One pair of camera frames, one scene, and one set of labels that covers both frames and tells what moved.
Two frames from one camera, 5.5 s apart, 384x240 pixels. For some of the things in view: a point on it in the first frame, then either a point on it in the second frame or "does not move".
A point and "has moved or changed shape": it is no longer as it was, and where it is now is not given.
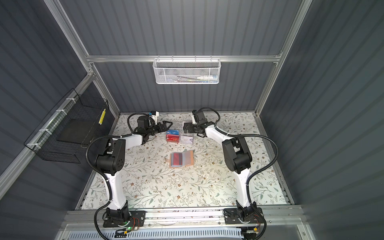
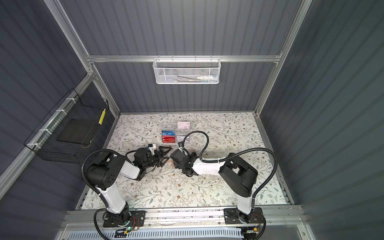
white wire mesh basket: (187, 71) does not move
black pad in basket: (76, 131) does not move
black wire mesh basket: (62, 136) does not move
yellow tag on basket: (102, 117) does not move
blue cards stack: (173, 132) has moved or changed shape
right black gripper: (186, 127) -> (192, 155)
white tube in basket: (207, 76) does not move
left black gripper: (164, 128) -> (159, 157)
